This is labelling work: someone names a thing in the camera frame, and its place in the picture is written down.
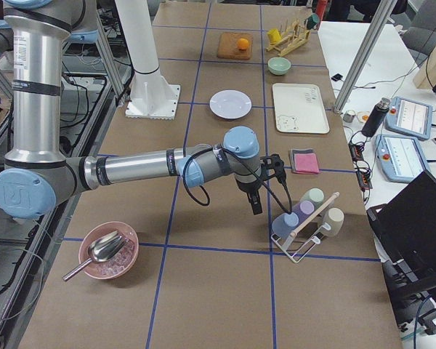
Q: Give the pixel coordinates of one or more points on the wooden cutting board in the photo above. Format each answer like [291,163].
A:
[227,48]

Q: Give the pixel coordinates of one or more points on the white round plate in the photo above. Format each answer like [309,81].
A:
[230,104]

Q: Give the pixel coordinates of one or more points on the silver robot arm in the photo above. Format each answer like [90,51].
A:
[37,177]

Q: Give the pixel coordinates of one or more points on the black bottle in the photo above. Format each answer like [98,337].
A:
[376,117]

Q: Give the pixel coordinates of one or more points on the green cup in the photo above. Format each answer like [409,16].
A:
[315,196]

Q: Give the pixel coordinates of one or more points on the mint green bowl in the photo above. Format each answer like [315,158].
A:
[278,66]

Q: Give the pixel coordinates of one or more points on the orange fruit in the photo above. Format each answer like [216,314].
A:
[243,44]

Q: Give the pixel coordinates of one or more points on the cream bear tray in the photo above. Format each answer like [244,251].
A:
[299,109]

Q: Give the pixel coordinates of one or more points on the pink bowl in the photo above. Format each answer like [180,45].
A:
[122,253]

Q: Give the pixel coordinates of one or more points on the dark green mug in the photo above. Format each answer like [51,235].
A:
[311,21]

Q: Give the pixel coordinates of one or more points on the white wire cup rack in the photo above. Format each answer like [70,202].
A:
[297,248]

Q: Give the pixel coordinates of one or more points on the blue cup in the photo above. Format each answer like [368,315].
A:
[284,224]

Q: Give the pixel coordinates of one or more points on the wooden rack rod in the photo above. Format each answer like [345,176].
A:
[318,213]

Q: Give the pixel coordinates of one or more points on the pink cloth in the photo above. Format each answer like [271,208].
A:
[306,163]

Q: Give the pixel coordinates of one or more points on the grey cloth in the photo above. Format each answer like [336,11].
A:
[294,151]

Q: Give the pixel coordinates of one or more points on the yellow mug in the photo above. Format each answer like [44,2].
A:
[274,36]

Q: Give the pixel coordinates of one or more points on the wooden mug rack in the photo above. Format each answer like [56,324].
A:
[293,36]

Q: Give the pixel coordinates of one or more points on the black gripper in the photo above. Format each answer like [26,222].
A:
[248,187]

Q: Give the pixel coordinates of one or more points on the teach pendant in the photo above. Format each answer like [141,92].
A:
[401,157]
[408,117]

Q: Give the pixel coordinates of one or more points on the purple cup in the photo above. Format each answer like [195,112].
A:
[302,210]

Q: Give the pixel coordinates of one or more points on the beige cup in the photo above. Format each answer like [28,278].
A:
[333,220]

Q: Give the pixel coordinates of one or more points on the teach pendant near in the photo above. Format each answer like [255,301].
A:
[401,157]

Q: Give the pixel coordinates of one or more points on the black laptop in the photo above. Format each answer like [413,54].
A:
[406,226]

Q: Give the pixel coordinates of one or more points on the metal scoop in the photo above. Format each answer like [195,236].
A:
[101,250]

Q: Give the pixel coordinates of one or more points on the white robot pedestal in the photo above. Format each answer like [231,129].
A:
[151,96]

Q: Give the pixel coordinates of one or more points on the aluminium frame post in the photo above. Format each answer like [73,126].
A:
[375,28]

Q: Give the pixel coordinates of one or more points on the teach pendant far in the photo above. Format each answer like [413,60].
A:
[408,117]

